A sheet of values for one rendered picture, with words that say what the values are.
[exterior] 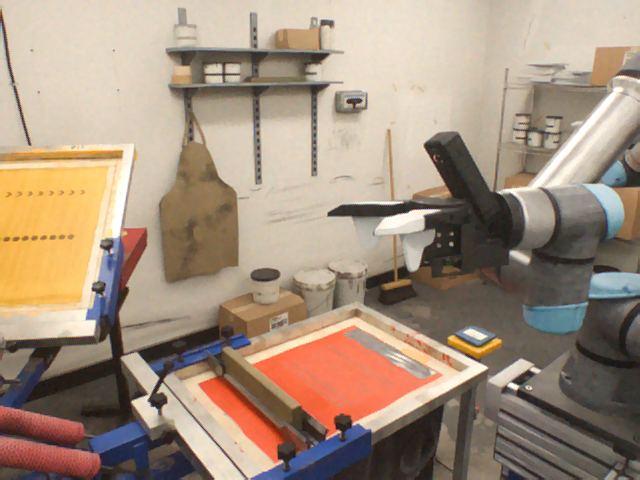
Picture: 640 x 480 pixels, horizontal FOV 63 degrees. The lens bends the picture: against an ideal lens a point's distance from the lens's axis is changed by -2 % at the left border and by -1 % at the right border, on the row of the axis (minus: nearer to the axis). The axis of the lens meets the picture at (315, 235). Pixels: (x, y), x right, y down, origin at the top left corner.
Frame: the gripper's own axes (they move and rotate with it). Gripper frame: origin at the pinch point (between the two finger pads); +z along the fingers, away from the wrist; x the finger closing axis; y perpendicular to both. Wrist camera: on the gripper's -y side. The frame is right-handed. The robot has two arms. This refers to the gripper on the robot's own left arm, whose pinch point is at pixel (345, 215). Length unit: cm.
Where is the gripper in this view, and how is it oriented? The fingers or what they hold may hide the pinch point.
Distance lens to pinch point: 57.2
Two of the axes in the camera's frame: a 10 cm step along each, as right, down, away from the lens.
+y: 0.4, 9.8, 1.8
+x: -2.8, -1.6, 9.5
